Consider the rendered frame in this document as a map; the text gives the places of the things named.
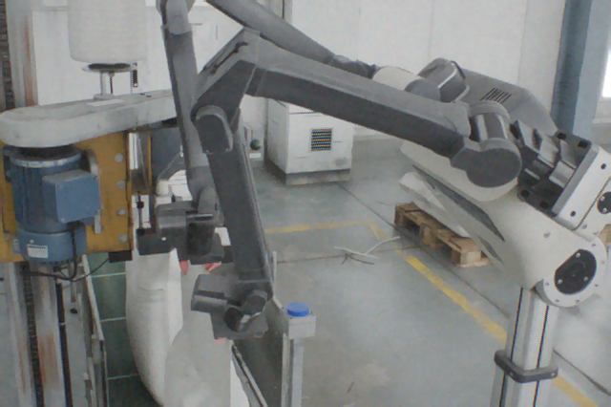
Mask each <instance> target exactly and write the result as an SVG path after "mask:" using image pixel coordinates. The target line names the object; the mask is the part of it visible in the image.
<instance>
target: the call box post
mask: <svg viewBox="0 0 611 407"><path fill-rule="evenodd" d="M303 355H304V338H303V337H302V338H294V339H290V348H289V379H288V407H301V405H302V379H303Z"/></svg>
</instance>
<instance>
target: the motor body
mask: <svg viewBox="0 0 611 407"><path fill-rule="evenodd" d="M80 158H81V151H80V150H79V149H78V148H76V147H74V149H73V150H72V151H71V152H69V153H66V154H63V155H57V156H49V157H31V156H25V155H21V154H19V153H18V152H17V151H16V150H14V151H12V152H11V180H12V190H13V199H14V209H15V219H17V222H18V224H17V227H16V228H17V236H18V244H19V251H20V254H21V255H22V257H23V258H24V259H25V260H26V261H27V262H29V263H31V264H33V265H37V266H41V267H55V266H61V265H67V264H69V263H71V262H73V261H74V249H73V237H72V232H71V227H70V226H69V225H68V224H62V225H61V224H58V223H57V222H56V220H55V218H53V217H52V216H50V215H48V214H47V213H45V212H44V206H43V196H42V184H41V179H42V177H44V176H47V175H51V174H56V173H61V172H67V171H72V170H77V169H79V167H78V162H77V161H78V160H79V159H80ZM75 238H76V249H77V259H79V258H80V257H81V256H82V255H83V254H84V252H85V250H86V248H87V229H86V226H85V225H83V223H81V222H78V224H77V225H76V226H75Z"/></svg>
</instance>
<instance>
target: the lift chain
mask: <svg viewBox="0 0 611 407"><path fill-rule="evenodd" d="M0 6H4V8H0V12H4V13H5V14H3V15H0V21H1V20H5V21H6V23H1V22H0V40H1V42H2V43H1V48H2V50H1V56H2V69H3V77H4V84H5V86H4V88H5V96H6V105H7V111H8V110H13V109H15V108H14V99H13V88H12V79H11V59H10V55H11V51H10V43H9V42H10V41H9V40H10V39H9V31H8V22H7V15H6V13H7V9H6V1H5V0H3V1H0ZM2 28H6V29H5V30H2ZM2 34H6V35H7V36H3V37H2V36H1V35H2ZM3 41H7V42H8V44H3ZM4 49H8V50H7V51H4ZM4 55H7V56H8V57H4ZM4 63H9V65H4ZM5 70H9V71H8V72H5ZM6 76H9V77H10V78H6ZM6 83H10V84H11V85H6ZM7 90H11V92H7ZM8 96H11V98H10V99H8ZM8 104H13V105H12V106H9V105H8ZM24 266H28V267H27V268H24ZM22 270H23V272H25V271H28V272H31V271H30V263H29V262H24V261H22ZM25 277H26V278H30V279H25ZM23 279H24V289H25V299H26V306H27V317H28V327H29V338H30V342H31V348H32V364H33V373H34V385H35V394H36V404H37V407H44V400H43V398H44V397H43V390H42V389H43V388H42V380H41V370H40V360H39V351H38V340H37V332H36V328H35V318H34V308H33V300H32V280H31V277H30V276H23ZM28 283H30V284H29V285H26V284H28ZM26 289H31V290H26ZM27 294H30V295H29V296H27ZM28 300H31V301H28ZM28 305H32V307H31V308H30V307H28ZM29 311H32V312H29ZM31 316H32V318H29V317H31ZM30 322H33V323H30ZM32 327H33V329H31V328H32ZM31 332H34V333H32V334H31ZM33 337H35V339H36V340H32V338H33ZM33 344H36V345H33ZM33 349H37V350H35V351H34V350H33ZM34 354H37V355H34ZM35 359H38V360H35ZM35 364H38V365H36V366H34V365H35ZM37 369H39V371H36V370H37ZM36 375H39V376H36ZM36 380H40V381H36ZM36 385H40V386H38V387H37V386H36ZM38 390H41V391H39V392H37V391H38ZM40 395H41V396H40ZM41 399H42V400H41ZM38 400H41V401H38ZM39 405H42V406H39Z"/></svg>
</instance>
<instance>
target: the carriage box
mask: <svg viewBox="0 0 611 407"><path fill-rule="evenodd" d="M8 145H9V144H6V143H4V142H3V141H2V140H1V137H0V264H5V263H7V262H17V261H26V260H25V259H24V258H23V257H22V255H13V256H12V248H11V238H13V237H18V236H17V228H16V227H17V224H18V222H17V219H15V209H14V199H13V190H12V182H7V181H6V176H5V167H4V157H3V147H4V146H8ZM74 147H76V148H78V149H79V150H80V151H81V159H86V149H92V150H94V151H95V156H96V159H97V161H98V167H99V168H100V171H101V175H99V184H100V200H101V203H102V205H103V209H101V215H99V220H100V234H95V232H94V228H93V225H86V229H87V248H86V250H85V252H84V254H94V253H103V252H114V251H123V250H130V249H131V250H134V233H133V211H132V197H131V193H132V189H131V167H130V145H129V134H128V129H126V130H122V131H118V132H114V133H111V134H107V135H103V136H98V137H95V138H91V139H84V140H81V141H77V142H76V143H74ZM84 254H83V255H84Z"/></svg>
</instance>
